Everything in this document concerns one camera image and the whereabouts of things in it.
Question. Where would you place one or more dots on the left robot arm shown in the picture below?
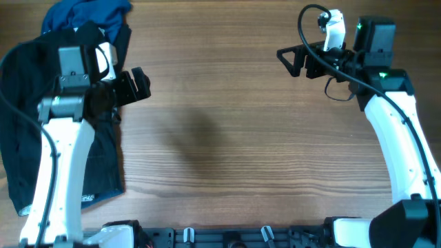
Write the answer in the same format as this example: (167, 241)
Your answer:
(86, 87)

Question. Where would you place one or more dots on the dark blue garment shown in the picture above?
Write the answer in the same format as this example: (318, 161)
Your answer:
(107, 14)

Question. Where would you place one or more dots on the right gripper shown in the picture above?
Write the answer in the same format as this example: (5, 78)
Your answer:
(299, 60)

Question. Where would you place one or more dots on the black shorts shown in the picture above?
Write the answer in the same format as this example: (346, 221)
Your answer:
(28, 74)

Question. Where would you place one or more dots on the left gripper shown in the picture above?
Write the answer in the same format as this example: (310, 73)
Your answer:
(129, 93)

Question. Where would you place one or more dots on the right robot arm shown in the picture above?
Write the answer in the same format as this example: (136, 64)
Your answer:
(387, 98)

